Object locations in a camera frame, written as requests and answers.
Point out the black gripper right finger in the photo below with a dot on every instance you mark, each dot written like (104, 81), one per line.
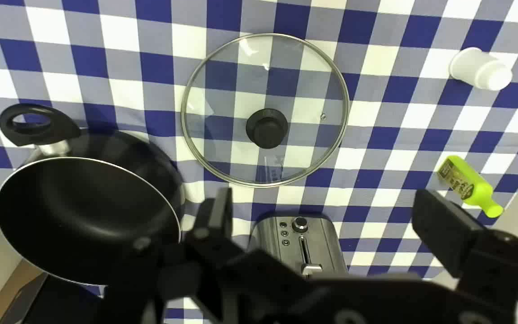
(444, 223)

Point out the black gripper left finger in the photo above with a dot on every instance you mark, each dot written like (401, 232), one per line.
(217, 223)

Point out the glass lid with black knob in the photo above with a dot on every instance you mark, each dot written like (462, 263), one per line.
(266, 126)

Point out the lime green small bottle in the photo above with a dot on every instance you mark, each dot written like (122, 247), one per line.
(467, 184)

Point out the black silver toaster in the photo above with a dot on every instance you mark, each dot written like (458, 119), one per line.
(297, 243)

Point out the white plastic bottle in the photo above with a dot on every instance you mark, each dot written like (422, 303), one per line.
(478, 69)

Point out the blue white checkered tablecloth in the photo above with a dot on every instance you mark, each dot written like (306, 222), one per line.
(390, 60)

